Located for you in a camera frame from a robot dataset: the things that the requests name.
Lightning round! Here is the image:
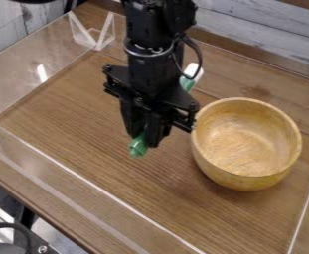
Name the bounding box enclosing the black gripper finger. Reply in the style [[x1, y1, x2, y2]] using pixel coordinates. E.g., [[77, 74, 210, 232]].
[[144, 110, 174, 148], [120, 100, 144, 138]]

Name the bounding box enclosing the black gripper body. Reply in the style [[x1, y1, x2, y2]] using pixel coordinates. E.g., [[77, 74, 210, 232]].
[[103, 64, 199, 133]]

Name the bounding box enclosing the green and white marker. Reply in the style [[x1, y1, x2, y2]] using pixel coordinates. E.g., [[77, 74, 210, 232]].
[[128, 63, 204, 158]]

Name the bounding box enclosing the brown wooden bowl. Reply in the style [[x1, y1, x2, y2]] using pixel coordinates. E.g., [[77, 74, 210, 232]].
[[191, 97, 302, 191]]

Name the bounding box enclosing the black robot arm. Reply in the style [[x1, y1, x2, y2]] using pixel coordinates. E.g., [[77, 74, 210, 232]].
[[103, 0, 199, 148]]

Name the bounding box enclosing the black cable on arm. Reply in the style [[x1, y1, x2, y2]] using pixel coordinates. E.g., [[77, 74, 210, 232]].
[[171, 33, 204, 81]]

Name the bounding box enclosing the clear acrylic corner bracket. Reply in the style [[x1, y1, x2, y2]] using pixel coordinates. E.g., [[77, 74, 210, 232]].
[[68, 12, 115, 51]]

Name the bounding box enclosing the black metal frame piece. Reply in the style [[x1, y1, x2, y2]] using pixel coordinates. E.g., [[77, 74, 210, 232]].
[[13, 224, 61, 254]]

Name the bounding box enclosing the black cable lower left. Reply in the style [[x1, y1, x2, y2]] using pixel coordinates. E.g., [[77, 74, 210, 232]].
[[0, 221, 32, 254]]

